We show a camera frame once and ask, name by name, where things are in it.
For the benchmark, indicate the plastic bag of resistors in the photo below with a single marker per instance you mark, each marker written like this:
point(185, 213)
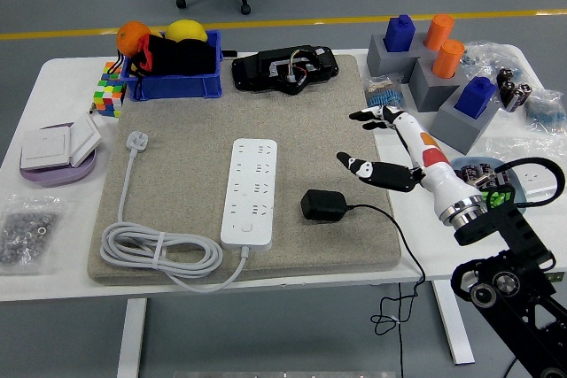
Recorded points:
point(384, 99)

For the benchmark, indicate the black open electronic device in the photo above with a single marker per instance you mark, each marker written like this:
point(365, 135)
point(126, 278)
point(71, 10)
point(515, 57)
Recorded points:
point(319, 64)

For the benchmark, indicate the blue square block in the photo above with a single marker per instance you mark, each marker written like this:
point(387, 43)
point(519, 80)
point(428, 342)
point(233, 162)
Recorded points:
point(398, 35)
point(474, 99)

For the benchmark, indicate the orange cylinder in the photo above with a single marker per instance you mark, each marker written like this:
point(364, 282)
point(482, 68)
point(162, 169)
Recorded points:
point(447, 59)
point(438, 33)

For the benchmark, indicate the grey block holder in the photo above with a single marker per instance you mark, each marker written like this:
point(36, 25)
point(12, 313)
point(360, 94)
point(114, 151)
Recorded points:
point(385, 61)
point(429, 90)
point(456, 130)

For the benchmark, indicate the light blue plate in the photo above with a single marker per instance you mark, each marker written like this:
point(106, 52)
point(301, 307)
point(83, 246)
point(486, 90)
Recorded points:
point(456, 164)

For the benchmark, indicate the white tilted wall switch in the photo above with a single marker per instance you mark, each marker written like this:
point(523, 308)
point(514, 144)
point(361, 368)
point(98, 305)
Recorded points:
point(84, 139)

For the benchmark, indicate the large colourful puzzle cube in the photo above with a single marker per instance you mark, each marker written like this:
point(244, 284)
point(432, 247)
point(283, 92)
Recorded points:
point(108, 97)

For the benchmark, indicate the white power strip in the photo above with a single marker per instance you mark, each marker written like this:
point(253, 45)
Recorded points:
point(250, 183)

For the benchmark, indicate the clear bag of blue parts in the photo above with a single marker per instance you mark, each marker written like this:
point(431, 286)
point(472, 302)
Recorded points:
point(487, 57)
point(547, 110)

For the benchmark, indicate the plastic bag of metal nuts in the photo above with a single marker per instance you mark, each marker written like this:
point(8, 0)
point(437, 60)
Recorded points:
point(26, 232)

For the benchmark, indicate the purple oval tray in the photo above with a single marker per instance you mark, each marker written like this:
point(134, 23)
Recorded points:
point(53, 176)

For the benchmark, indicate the white square wall switch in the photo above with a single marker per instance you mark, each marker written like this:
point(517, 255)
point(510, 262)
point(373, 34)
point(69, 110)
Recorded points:
point(44, 148)

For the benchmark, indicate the grey-brown mat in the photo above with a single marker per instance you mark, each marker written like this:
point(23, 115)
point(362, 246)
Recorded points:
point(186, 121)

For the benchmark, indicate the black plug adapter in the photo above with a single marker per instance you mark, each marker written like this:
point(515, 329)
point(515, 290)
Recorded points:
point(323, 205)

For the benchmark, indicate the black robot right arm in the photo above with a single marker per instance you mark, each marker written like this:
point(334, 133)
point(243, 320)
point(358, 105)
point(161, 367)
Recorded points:
point(514, 236)

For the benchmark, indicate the white table leg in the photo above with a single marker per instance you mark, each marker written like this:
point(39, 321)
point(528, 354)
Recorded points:
point(447, 320)
point(131, 338)

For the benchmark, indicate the blue plastic bin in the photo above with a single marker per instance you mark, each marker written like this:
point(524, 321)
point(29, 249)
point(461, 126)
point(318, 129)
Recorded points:
point(177, 86)

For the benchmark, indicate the clear plastic bag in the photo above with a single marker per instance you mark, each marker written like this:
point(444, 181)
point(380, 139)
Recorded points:
point(505, 148)

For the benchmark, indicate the loose black capacitor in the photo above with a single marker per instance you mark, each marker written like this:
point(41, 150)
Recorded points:
point(507, 94)
point(505, 74)
point(520, 97)

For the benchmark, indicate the small colourful puzzle cube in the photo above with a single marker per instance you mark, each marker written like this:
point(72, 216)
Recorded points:
point(113, 70)

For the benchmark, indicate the yellow fruit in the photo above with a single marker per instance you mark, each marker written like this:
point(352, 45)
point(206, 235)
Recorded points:
point(186, 32)

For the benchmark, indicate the robot right hand white shell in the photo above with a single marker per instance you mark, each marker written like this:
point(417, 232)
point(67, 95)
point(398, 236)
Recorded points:
point(443, 179)

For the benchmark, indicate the orange fruit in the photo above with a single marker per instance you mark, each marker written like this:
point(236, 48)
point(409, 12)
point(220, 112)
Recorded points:
point(130, 37)

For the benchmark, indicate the white wall socket panel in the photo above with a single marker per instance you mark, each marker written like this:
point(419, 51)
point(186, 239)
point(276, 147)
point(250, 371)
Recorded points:
point(536, 176)

